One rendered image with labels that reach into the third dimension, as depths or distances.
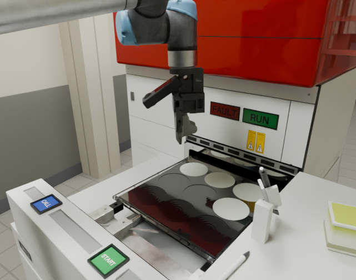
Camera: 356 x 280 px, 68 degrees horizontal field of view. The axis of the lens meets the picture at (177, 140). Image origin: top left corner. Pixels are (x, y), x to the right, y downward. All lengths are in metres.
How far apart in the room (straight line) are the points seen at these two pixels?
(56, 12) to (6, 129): 1.97
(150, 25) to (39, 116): 2.00
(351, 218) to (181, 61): 0.48
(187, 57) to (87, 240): 0.47
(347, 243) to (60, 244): 0.55
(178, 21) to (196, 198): 0.48
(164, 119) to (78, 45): 1.44
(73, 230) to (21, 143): 1.88
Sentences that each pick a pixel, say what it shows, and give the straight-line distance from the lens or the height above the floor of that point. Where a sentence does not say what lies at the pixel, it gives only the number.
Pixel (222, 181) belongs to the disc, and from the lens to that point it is 0.89.
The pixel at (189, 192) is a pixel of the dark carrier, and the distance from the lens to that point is 0.83.
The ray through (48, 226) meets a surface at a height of 0.96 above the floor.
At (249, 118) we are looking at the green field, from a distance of 0.89.
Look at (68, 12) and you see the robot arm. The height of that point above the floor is 1.38.
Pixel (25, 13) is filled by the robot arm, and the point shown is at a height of 1.38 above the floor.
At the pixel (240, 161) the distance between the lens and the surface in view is 0.95.
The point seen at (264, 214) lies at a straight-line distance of 0.55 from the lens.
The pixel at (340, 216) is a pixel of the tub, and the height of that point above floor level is 1.03.
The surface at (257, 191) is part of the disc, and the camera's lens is 0.87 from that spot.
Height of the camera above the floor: 1.36
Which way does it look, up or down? 23 degrees down
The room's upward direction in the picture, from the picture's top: straight up
